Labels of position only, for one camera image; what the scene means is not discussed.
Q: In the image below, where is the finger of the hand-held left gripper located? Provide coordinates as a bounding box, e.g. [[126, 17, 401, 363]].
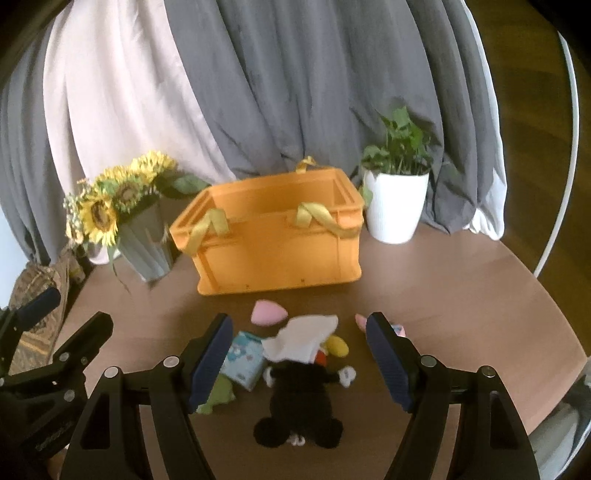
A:
[[0, 287, 62, 365], [46, 312, 114, 377]]

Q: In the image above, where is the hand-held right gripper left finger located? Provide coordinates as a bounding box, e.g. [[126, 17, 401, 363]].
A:
[[60, 314, 234, 480]]

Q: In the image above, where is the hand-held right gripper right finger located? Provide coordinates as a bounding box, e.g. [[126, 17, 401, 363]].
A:
[[366, 312, 541, 480]]

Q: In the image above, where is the green plush toy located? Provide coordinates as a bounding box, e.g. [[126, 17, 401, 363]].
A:
[[196, 373, 237, 415]]

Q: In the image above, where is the blue white tissue pack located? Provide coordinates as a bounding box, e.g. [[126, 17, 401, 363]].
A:
[[219, 331, 269, 392]]

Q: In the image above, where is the pink plush toy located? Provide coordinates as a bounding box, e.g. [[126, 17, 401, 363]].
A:
[[355, 314, 409, 339]]

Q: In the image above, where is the yellow egg-shaped sponge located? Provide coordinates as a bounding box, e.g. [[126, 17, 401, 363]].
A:
[[325, 335, 350, 358]]

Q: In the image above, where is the pink egg-shaped sponge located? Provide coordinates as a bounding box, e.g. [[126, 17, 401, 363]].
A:
[[250, 300, 289, 326]]

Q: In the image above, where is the black mouse plush toy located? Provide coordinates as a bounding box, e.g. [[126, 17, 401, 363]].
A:
[[253, 351, 357, 449]]

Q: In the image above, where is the white cloth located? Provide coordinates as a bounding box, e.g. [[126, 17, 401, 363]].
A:
[[262, 315, 339, 365]]

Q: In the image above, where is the orange plastic crate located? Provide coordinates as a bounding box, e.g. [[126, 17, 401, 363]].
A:
[[169, 156, 365, 296]]

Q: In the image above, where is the brown patterned rug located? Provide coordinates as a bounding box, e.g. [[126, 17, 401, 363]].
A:
[[8, 251, 88, 376]]

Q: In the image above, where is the grey ribbed vase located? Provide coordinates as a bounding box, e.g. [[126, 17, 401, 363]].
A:
[[113, 203, 175, 283]]

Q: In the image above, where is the artificial sunflower bouquet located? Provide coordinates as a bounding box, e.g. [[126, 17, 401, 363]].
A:
[[64, 151, 211, 291]]

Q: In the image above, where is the grey curtain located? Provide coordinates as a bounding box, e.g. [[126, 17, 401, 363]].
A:
[[0, 41, 93, 265], [157, 0, 504, 236]]

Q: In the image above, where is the white ribbed plant pot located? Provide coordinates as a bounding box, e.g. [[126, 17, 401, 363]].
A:
[[362, 168, 430, 244]]

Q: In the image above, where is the grey white bag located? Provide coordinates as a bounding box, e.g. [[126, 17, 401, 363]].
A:
[[529, 404, 585, 480]]

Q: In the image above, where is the white sheer curtain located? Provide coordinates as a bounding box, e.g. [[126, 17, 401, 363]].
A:
[[466, 18, 509, 241]]

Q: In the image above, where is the pink curtain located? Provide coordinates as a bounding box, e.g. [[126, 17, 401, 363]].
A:
[[44, 0, 238, 265]]

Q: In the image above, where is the green leafy plant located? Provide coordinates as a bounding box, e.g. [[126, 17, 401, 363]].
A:
[[359, 107, 435, 206]]

